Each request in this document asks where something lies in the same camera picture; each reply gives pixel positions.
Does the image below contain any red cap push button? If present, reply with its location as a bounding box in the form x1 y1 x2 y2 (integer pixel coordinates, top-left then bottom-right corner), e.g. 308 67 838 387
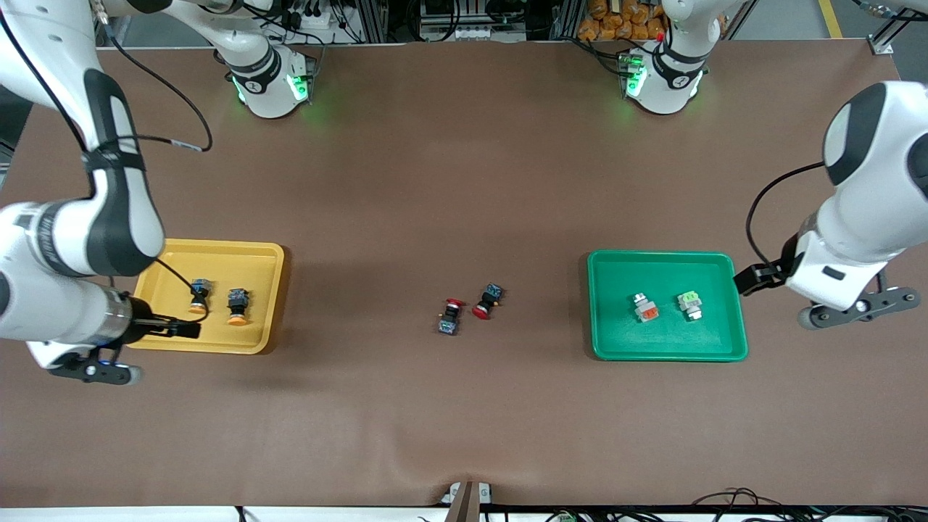
437 297 465 336
471 283 505 320

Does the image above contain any black cable bundle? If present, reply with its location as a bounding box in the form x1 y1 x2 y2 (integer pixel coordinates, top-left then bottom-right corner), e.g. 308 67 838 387
692 487 928 522

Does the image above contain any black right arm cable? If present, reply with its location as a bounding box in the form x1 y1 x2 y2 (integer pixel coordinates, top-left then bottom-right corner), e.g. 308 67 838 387
91 0 213 323

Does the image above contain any white power strip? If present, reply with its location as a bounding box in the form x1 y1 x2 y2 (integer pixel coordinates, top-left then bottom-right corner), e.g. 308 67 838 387
286 4 336 35
426 24 502 42

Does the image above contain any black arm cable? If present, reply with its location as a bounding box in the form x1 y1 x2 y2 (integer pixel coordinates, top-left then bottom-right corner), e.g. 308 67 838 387
91 0 213 323
745 162 829 269

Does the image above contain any aluminium frame beam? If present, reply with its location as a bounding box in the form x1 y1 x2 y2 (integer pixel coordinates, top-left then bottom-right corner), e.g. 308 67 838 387
870 0 928 56

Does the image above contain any yellow plastic tray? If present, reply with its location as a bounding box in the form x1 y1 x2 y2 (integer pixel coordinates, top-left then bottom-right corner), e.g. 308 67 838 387
122 239 285 355

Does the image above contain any bag of orange fruit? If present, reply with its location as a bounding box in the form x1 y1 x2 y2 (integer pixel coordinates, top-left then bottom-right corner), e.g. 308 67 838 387
578 0 668 43

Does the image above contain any aluminium frame post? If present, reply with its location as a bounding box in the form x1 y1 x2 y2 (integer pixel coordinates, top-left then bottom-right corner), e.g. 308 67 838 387
360 0 389 43
555 0 581 41

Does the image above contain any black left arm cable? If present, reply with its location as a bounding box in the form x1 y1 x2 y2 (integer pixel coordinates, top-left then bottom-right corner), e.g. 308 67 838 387
745 162 829 269

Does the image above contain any green plastic tray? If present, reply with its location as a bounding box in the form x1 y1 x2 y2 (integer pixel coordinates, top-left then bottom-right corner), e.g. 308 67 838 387
587 251 748 363

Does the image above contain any grey camera stand post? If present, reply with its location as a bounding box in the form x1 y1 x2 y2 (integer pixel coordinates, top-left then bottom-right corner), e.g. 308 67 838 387
440 480 494 522

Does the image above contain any brown table mat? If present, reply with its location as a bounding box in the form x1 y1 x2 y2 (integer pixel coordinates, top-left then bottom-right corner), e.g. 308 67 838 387
0 40 928 508

